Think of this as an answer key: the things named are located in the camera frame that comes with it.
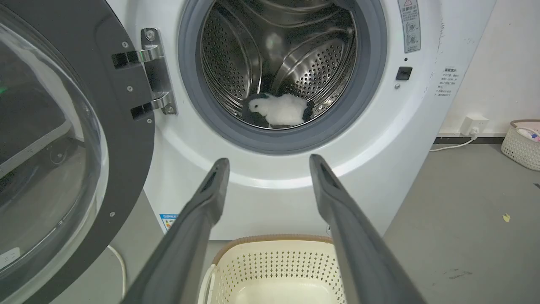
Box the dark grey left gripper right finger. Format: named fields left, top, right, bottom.
left=309, top=154, right=427, bottom=304

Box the white power cable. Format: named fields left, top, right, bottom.
left=429, top=132, right=479, bottom=152

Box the cream perforated laundry basket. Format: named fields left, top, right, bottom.
left=198, top=235, right=347, bottom=304

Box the white front-load washing machine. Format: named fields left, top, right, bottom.
left=105, top=0, right=497, bottom=241

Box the white warning sticker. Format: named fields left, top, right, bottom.
left=397, top=0, right=421, bottom=54

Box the stainless steel washer drum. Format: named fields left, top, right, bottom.
left=200, top=0, right=357, bottom=129

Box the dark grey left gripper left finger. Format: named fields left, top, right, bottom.
left=121, top=158, right=230, bottom=304

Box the printed text sticker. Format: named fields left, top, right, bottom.
left=436, top=67, right=459, bottom=98

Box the white wall power socket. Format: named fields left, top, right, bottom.
left=459, top=115, right=489, bottom=136

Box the thin white cable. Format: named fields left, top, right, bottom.
left=107, top=245, right=127, bottom=298

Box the grey rubber door gasket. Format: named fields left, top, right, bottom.
left=178, top=0, right=388, bottom=155

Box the blue energy label sticker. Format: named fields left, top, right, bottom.
left=159, top=214, right=179, bottom=233

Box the dark grey washing machine door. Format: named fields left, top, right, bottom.
left=0, top=0, right=156, bottom=304

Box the chrome door hinge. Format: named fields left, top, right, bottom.
left=112, top=28, right=178, bottom=120

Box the small white perforated basket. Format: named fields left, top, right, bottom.
left=501, top=119, right=540, bottom=171

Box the black and white plush toy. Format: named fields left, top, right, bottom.
left=242, top=92, right=315, bottom=128

